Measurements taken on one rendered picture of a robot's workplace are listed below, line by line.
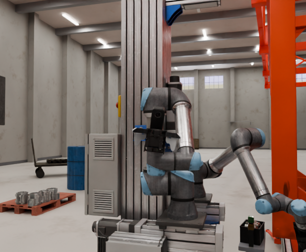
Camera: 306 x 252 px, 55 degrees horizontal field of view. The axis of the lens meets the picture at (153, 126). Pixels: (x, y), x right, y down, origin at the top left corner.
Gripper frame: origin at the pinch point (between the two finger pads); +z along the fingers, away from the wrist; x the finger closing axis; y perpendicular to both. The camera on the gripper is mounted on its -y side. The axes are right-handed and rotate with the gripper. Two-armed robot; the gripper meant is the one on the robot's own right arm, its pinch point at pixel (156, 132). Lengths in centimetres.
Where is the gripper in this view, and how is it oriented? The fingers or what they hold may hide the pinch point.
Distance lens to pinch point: 90.3
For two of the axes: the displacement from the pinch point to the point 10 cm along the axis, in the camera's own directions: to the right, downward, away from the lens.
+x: -9.9, -1.4, 0.1
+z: -0.1, -0.2, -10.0
